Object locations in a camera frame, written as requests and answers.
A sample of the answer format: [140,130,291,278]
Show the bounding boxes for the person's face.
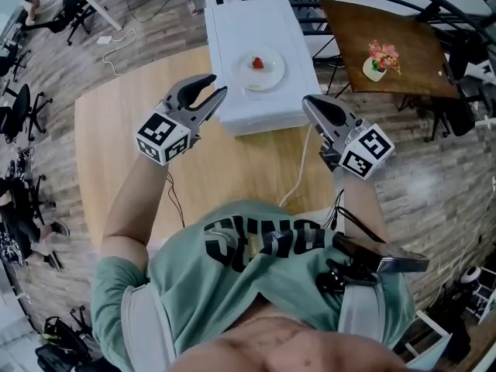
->
[166,312,412,372]

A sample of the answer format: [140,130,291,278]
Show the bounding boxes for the light wooden table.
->
[73,46,346,247]

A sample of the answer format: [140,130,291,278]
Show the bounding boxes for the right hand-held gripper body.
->
[318,120,396,181]

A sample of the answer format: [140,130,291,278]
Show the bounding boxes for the potted pink flowers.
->
[362,39,402,84]

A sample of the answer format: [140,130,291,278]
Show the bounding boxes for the white power cable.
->
[277,124,314,208]

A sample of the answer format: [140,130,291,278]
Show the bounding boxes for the person's right forearm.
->
[343,170,391,243]

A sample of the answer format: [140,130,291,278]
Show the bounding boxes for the white fan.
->
[460,265,483,286]

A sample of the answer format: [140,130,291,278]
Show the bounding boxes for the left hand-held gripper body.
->
[136,98,203,167]

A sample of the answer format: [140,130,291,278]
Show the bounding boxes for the dark wooden table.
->
[319,0,461,100]

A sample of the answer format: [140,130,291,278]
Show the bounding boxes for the white box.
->
[204,0,322,137]

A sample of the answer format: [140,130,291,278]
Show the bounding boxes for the white floor cable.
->
[102,27,137,78]

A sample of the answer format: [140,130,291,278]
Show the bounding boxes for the black bag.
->
[34,315,102,372]

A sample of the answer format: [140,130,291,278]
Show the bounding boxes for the person's left forearm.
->
[101,157,170,247]

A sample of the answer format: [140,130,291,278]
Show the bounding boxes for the black device box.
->
[332,231,430,274]

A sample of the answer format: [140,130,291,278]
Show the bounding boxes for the black clamp mount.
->
[315,258,379,295]

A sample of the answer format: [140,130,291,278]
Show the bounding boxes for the white plate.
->
[231,46,286,91]

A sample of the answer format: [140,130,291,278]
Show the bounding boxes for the grey shoulder strap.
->
[337,283,387,344]
[120,283,177,372]

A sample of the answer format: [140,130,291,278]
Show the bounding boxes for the person's green T-shirt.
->
[89,198,416,372]

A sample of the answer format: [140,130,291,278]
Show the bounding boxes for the black office chair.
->
[22,0,97,47]
[0,83,54,143]
[425,40,496,143]

